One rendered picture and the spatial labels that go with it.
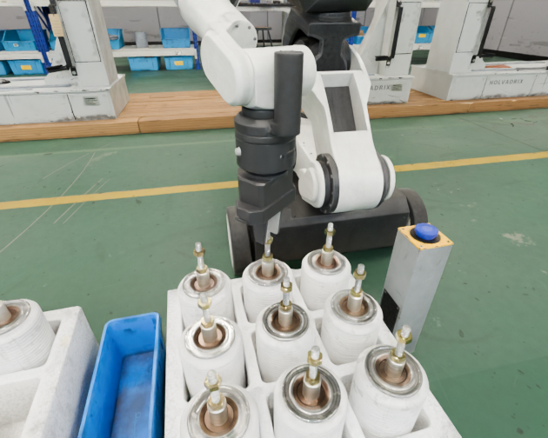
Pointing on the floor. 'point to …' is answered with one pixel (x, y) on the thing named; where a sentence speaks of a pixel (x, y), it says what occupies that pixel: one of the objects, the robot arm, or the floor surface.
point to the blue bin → (127, 381)
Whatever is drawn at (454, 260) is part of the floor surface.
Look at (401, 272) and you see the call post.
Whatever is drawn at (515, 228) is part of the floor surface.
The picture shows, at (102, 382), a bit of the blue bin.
